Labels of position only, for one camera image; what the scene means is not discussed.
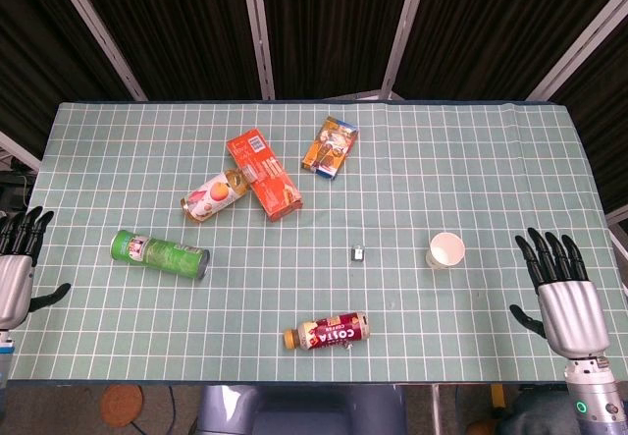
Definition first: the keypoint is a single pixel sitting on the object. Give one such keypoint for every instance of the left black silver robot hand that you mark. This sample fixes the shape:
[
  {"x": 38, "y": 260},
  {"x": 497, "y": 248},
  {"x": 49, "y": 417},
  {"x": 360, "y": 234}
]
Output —
[{"x": 14, "y": 283}]

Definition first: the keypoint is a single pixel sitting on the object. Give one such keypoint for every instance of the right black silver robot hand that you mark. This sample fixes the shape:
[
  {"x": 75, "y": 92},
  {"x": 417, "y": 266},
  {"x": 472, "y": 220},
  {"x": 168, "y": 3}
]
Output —
[{"x": 574, "y": 312}]

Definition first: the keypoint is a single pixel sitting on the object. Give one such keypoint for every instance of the white paper cup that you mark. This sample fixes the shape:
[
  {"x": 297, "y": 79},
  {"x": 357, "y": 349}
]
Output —
[{"x": 445, "y": 251}]

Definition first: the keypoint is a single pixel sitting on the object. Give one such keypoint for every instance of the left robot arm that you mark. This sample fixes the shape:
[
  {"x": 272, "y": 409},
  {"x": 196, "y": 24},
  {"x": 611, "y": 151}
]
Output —
[{"x": 5, "y": 356}]

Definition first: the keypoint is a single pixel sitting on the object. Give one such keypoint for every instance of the small metal clip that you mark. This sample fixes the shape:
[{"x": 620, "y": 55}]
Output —
[{"x": 357, "y": 254}]

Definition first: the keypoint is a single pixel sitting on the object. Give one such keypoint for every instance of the green chips can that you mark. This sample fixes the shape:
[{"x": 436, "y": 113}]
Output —
[{"x": 162, "y": 254}]

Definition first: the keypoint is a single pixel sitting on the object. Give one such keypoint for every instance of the round brown cork disc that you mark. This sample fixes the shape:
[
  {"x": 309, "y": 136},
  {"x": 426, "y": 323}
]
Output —
[{"x": 121, "y": 404}]

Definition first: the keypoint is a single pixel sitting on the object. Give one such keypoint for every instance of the green grid table mat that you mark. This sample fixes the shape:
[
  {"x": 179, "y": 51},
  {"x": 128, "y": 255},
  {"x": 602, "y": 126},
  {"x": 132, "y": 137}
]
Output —
[{"x": 441, "y": 170}]

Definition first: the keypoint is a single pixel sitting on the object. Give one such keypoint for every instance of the peach label juice bottle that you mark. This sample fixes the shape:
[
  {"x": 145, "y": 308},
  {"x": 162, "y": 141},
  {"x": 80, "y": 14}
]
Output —
[{"x": 213, "y": 197}]

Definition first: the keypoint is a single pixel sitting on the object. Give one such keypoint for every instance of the red Costa coffee bottle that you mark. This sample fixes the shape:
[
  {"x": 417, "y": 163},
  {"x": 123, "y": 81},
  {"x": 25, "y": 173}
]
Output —
[{"x": 329, "y": 332}]

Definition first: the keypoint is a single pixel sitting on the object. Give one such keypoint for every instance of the orange carton box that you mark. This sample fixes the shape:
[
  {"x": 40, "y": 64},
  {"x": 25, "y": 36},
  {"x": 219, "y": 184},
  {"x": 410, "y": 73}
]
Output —
[{"x": 267, "y": 175}]

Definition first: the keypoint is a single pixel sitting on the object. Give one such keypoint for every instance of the blue grey robot torso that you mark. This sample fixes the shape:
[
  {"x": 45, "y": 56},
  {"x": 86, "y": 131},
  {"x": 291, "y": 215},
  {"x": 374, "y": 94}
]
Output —
[{"x": 304, "y": 410}]

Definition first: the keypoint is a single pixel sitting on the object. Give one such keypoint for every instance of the orange blue snack box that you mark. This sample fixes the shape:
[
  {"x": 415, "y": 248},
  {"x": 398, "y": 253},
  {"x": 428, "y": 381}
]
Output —
[{"x": 329, "y": 147}]

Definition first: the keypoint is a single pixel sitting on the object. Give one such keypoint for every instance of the white partition frame post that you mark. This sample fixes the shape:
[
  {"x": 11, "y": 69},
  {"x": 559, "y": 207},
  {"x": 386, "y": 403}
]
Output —
[
  {"x": 579, "y": 42},
  {"x": 98, "y": 32},
  {"x": 404, "y": 32},
  {"x": 259, "y": 32}
]

